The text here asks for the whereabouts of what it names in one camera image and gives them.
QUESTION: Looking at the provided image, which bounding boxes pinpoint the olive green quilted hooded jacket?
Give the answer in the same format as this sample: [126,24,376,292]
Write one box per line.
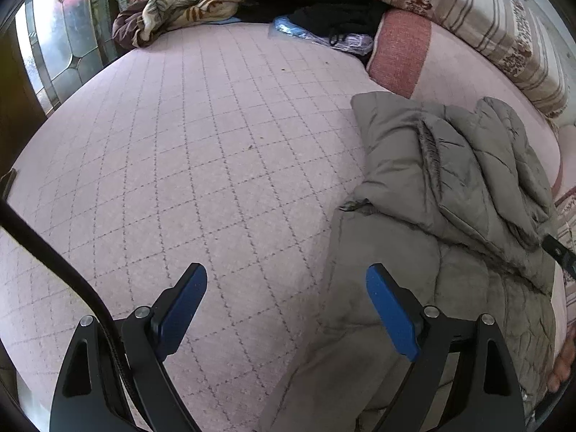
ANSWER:
[258,92,557,431]

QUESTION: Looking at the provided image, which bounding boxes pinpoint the black clothing pile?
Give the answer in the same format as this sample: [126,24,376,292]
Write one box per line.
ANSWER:
[235,0,391,40]

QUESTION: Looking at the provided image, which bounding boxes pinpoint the person's hand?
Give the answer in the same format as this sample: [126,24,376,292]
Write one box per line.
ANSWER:
[547,338,575,393]

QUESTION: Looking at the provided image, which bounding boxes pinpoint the striped floral quilt right side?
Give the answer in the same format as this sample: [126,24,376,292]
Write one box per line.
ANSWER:
[557,191,576,252]

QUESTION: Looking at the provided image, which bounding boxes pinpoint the pink quilted bed mattress cover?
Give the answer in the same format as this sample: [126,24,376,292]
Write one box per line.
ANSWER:
[9,23,390,431]

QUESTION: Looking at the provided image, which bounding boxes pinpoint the black smartphone on bed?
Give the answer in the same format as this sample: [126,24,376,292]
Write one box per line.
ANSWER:
[0,169,18,201]

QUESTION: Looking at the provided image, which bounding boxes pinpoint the pink folded blanket roll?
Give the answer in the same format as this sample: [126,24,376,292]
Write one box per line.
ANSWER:
[367,10,564,198]

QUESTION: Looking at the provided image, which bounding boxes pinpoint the striped floral folded quilt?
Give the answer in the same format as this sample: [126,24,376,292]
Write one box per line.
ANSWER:
[380,0,570,124]

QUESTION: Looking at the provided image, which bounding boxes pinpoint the stained glass window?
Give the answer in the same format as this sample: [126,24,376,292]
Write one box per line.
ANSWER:
[15,0,119,115]

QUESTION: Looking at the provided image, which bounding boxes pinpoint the blue plastic bag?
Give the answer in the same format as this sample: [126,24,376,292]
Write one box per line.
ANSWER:
[268,14,375,57]

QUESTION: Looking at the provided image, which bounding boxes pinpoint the black cable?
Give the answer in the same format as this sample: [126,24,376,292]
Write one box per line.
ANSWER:
[0,202,141,432]

